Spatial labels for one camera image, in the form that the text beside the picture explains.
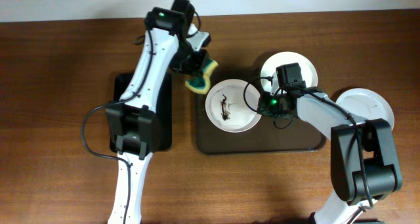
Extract green yellow sponge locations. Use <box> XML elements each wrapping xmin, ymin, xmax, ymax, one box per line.
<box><xmin>184</xmin><ymin>58</ymin><xmax>219</xmax><ymax>95</ymax></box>

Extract white plate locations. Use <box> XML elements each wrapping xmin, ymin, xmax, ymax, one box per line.
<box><xmin>260</xmin><ymin>51</ymin><xmax>318</xmax><ymax>87</ymax></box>
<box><xmin>336</xmin><ymin>88</ymin><xmax>395</xmax><ymax>129</ymax></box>
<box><xmin>205</xmin><ymin>79</ymin><xmax>261</xmax><ymax>133</ymax></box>

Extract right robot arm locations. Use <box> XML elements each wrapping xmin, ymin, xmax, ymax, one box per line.
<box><xmin>256</xmin><ymin>62</ymin><xmax>403</xmax><ymax>224</ymax></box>

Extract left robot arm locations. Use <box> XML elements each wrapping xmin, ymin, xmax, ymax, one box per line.
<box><xmin>105</xmin><ymin>0</ymin><xmax>218</xmax><ymax>223</ymax></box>

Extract brown serving tray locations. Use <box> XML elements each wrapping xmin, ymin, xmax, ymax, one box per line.
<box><xmin>194</xmin><ymin>69</ymin><xmax>326</xmax><ymax>155</ymax></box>

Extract black rectangular tray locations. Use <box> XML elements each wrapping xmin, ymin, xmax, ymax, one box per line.
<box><xmin>113</xmin><ymin>72</ymin><xmax>172</xmax><ymax>151</ymax></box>

